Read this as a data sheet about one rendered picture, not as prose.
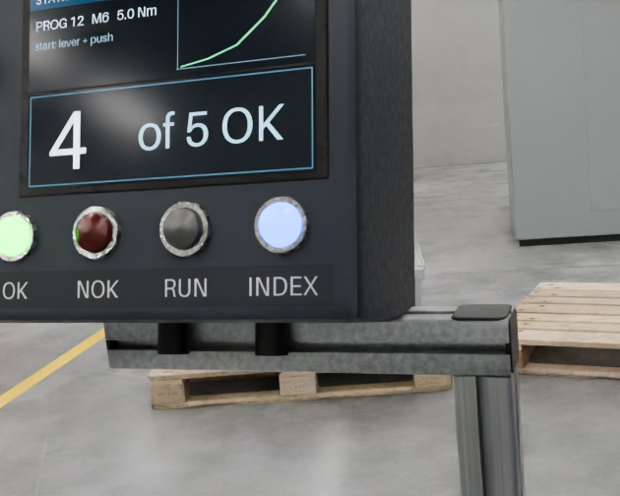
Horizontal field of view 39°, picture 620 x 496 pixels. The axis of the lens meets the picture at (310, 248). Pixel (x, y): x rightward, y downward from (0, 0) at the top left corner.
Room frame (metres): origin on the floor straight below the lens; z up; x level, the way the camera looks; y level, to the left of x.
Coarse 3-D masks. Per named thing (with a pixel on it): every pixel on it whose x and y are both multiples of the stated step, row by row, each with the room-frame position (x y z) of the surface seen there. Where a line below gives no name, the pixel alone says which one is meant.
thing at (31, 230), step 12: (12, 216) 0.45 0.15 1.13; (24, 216) 0.45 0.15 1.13; (0, 228) 0.45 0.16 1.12; (12, 228) 0.44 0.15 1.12; (24, 228) 0.45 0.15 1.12; (36, 228) 0.45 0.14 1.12; (0, 240) 0.45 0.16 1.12; (12, 240) 0.44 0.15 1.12; (24, 240) 0.44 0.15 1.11; (36, 240) 0.45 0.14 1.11; (0, 252) 0.45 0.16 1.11; (12, 252) 0.44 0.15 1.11; (24, 252) 0.45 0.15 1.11
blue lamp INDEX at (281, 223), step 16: (272, 208) 0.40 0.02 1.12; (288, 208) 0.39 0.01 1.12; (304, 208) 0.40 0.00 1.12; (256, 224) 0.40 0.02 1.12; (272, 224) 0.39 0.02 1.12; (288, 224) 0.39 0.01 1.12; (304, 224) 0.39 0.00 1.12; (272, 240) 0.39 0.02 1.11; (288, 240) 0.39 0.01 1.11; (304, 240) 0.39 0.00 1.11
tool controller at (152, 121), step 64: (0, 0) 0.49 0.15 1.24; (64, 0) 0.47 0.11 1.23; (128, 0) 0.46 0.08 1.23; (192, 0) 0.44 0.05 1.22; (256, 0) 0.43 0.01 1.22; (320, 0) 0.42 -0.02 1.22; (384, 0) 0.46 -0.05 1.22; (0, 64) 0.48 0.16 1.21; (64, 64) 0.46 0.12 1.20; (128, 64) 0.45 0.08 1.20; (192, 64) 0.43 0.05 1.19; (256, 64) 0.42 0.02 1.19; (320, 64) 0.41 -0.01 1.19; (384, 64) 0.45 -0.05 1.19; (0, 128) 0.47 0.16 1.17; (128, 128) 0.44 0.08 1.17; (192, 128) 0.43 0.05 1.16; (256, 128) 0.41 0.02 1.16; (320, 128) 0.40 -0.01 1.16; (384, 128) 0.44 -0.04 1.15; (0, 192) 0.46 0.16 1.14; (64, 192) 0.45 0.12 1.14; (128, 192) 0.43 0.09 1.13; (192, 192) 0.42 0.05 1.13; (256, 192) 0.41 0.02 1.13; (320, 192) 0.40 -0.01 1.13; (384, 192) 0.43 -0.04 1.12; (64, 256) 0.44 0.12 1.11; (128, 256) 0.43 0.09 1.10; (192, 256) 0.41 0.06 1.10; (256, 256) 0.40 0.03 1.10; (320, 256) 0.39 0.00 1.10; (384, 256) 0.42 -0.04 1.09; (0, 320) 0.45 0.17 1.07; (64, 320) 0.43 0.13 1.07; (128, 320) 0.42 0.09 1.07; (192, 320) 0.41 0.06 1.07; (256, 320) 0.40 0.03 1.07; (320, 320) 0.39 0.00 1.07; (384, 320) 0.43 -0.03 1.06
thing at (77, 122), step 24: (48, 96) 0.46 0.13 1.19; (72, 96) 0.46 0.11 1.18; (96, 96) 0.45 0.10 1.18; (48, 120) 0.46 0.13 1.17; (72, 120) 0.45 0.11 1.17; (96, 120) 0.45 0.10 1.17; (48, 144) 0.46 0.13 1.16; (72, 144) 0.45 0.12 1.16; (96, 144) 0.44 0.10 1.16; (48, 168) 0.45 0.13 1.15; (72, 168) 0.45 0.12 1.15; (96, 168) 0.44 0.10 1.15
